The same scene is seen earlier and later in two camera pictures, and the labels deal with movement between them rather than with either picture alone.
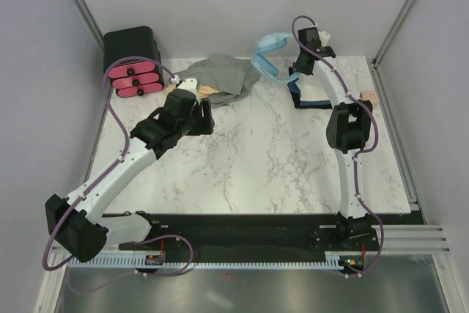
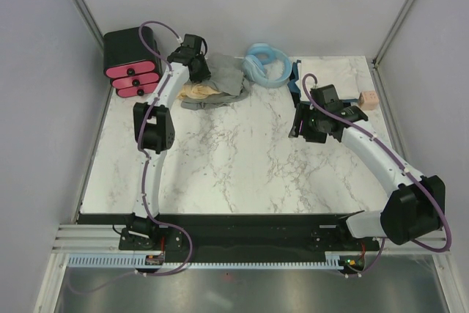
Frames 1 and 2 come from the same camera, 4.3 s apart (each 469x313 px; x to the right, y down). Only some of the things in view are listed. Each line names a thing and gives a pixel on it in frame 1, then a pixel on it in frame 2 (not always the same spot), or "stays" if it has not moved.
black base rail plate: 332,233 stays
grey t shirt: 231,76 stays
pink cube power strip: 370,95 stays
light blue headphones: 267,42 → 259,55
